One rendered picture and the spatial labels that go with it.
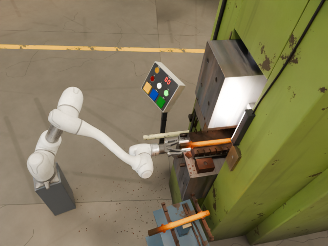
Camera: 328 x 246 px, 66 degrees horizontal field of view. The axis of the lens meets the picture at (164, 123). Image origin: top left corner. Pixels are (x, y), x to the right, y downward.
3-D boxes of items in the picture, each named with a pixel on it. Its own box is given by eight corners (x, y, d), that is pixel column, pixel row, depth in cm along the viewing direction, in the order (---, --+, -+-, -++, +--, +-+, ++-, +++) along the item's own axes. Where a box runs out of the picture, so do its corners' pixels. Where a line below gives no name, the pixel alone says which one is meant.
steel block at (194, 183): (182, 201, 213) (190, 177, 178) (173, 162, 236) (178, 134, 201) (243, 191, 222) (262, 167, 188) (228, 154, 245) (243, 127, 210)
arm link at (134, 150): (149, 151, 188) (152, 163, 177) (128, 153, 185) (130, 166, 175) (149, 139, 182) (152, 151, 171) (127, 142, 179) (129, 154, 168)
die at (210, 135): (193, 159, 188) (194, 153, 181) (186, 137, 200) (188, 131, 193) (245, 152, 195) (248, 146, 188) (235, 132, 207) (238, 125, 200)
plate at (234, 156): (230, 171, 153) (238, 157, 140) (225, 158, 158) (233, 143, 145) (233, 171, 153) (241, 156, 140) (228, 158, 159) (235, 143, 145)
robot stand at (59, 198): (55, 215, 243) (34, 191, 196) (51, 197, 254) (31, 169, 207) (76, 208, 249) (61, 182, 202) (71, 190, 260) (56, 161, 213)
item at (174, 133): (143, 141, 233) (143, 138, 228) (143, 136, 236) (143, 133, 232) (189, 136, 240) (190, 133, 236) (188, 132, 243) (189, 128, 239)
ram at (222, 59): (211, 140, 144) (231, 90, 113) (194, 92, 167) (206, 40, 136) (277, 132, 151) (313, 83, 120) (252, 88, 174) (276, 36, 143)
